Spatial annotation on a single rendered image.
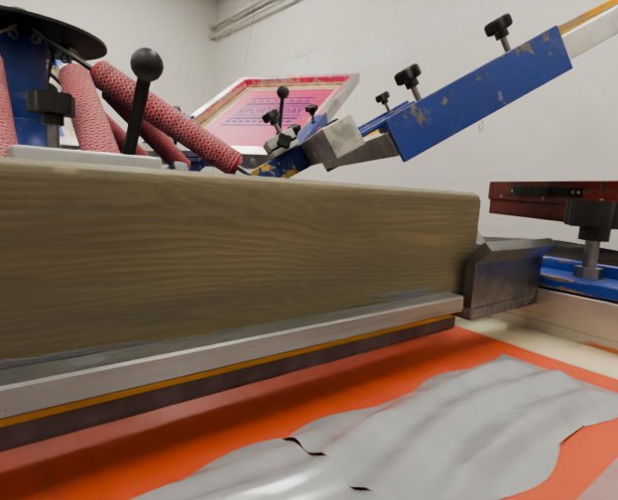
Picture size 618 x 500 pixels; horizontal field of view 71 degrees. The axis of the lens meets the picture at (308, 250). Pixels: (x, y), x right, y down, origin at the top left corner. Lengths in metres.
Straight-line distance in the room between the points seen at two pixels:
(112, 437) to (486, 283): 0.23
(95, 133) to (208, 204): 0.53
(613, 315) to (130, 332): 0.31
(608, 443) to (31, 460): 0.23
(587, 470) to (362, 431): 0.09
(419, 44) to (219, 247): 2.68
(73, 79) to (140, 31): 3.88
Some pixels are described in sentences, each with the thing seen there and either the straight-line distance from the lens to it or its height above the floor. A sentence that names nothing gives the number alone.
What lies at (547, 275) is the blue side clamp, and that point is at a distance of 0.38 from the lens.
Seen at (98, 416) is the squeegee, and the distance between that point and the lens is 0.19.
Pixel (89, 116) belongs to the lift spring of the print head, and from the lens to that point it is 0.73.
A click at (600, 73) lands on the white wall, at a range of 2.29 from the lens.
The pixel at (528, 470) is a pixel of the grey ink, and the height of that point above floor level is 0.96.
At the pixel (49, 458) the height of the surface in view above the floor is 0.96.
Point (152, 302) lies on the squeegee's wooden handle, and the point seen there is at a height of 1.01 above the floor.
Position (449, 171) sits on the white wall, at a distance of 2.53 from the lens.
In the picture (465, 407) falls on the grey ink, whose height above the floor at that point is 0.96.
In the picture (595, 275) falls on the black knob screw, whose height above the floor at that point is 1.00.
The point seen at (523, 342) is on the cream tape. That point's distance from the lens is 0.35.
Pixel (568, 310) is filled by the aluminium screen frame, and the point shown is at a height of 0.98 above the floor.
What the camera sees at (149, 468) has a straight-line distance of 0.18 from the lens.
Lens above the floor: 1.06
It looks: 8 degrees down
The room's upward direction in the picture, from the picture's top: 4 degrees clockwise
